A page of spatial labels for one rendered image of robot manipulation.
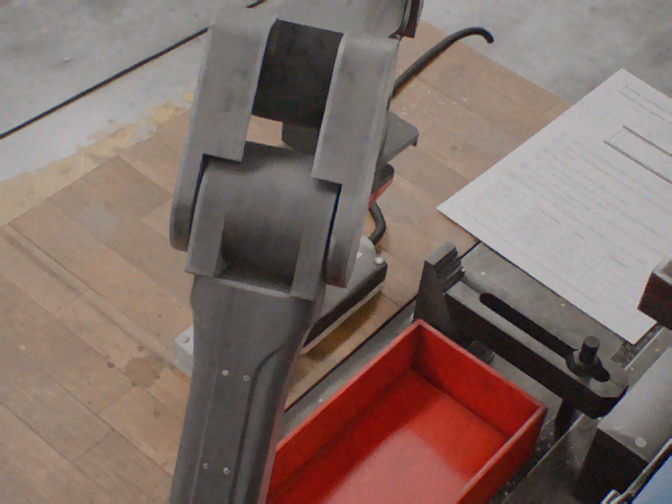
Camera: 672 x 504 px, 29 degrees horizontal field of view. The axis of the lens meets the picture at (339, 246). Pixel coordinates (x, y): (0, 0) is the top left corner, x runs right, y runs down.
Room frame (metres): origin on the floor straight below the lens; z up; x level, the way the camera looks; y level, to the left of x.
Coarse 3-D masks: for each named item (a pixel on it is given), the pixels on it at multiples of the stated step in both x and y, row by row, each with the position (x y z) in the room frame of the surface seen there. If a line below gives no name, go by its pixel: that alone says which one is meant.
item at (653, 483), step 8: (664, 464) 0.52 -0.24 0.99; (664, 472) 0.51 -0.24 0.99; (656, 480) 0.50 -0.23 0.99; (664, 480) 0.50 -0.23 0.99; (648, 488) 0.50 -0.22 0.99; (656, 488) 0.50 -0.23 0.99; (664, 488) 0.50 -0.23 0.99; (640, 496) 0.49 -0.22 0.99; (648, 496) 0.49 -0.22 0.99; (656, 496) 0.49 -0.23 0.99; (664, 496) 0.49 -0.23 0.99
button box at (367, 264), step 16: (464, 32) 1.09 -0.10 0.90; (480, 32) 1.12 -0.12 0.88; (432, 48) 1.04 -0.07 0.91; (416, 64) 1.02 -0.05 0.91; (400, 80) 0.99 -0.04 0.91; (384, 224) 0.78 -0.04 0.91; (368, 240) 0.75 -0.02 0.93; (368, 256) 0.73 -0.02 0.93; (352, 272) 0.71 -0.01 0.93; (368, 272) 0.71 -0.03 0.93; (384, 272) 0.72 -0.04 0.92; (336, 288) 0.69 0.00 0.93; (352, 288) 0.69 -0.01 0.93; (368, 288) 0.70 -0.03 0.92; (336, 304) 0.67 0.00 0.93; (352, 304) 0.69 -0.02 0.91; (320, 320) 0.66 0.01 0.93; (336, 320) 0.67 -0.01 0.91; (320, 336) 0.66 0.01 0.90; (304, 352) 0.64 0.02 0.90
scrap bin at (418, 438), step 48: (432, 336) 0.63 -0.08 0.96; (384, 384) 0.61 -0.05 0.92; (432, 384) 0.62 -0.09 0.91; (480, 384) 0.60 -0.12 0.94; (336, 432) 0.56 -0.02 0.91; (384, 432) 0.57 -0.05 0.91; (432, 432) 0.58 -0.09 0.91; (480, 432) 0.59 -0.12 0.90; (528, 432) 0.56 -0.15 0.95; (288, 480) 0.52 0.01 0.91; (336, 480) 0.53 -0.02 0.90; (384, 480) 0.53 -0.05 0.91; (432, 480) 0.54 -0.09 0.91; (480, 480) 0.51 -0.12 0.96
